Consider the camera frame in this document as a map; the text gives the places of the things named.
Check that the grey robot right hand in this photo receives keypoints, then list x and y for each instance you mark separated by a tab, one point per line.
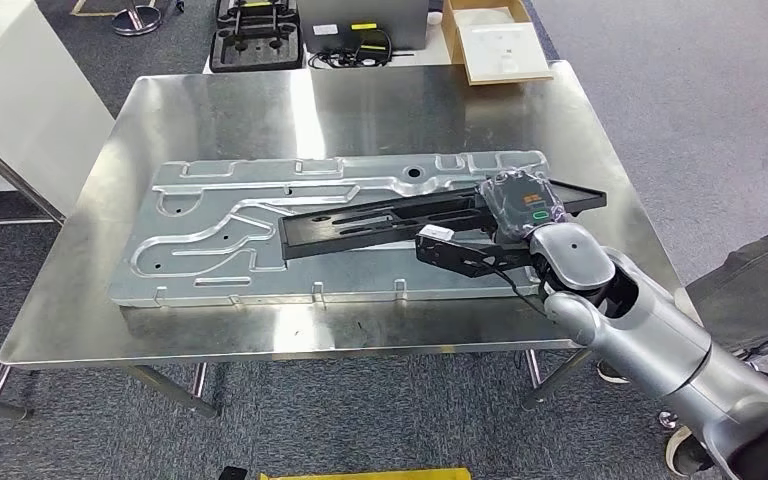
523	202

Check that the long black plastic part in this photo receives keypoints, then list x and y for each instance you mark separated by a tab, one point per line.
579	197

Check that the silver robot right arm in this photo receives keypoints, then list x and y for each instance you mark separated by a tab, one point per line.
656	338

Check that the stainless steel workbench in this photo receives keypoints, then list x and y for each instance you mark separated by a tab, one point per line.
390	112

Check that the white flat packet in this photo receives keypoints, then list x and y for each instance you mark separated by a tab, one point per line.
500	50

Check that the stamped grey metal panel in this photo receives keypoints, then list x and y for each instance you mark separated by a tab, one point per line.
357	278

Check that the open cardboard box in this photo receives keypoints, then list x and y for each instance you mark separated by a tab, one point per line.
449	33

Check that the grey equipment case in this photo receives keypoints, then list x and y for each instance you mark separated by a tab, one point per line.
390	20

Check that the person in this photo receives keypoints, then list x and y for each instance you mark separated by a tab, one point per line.
748	291

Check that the black foam tray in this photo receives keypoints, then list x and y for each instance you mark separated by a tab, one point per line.
255	60

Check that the black robot bracket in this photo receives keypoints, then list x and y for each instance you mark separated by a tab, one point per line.
233	474

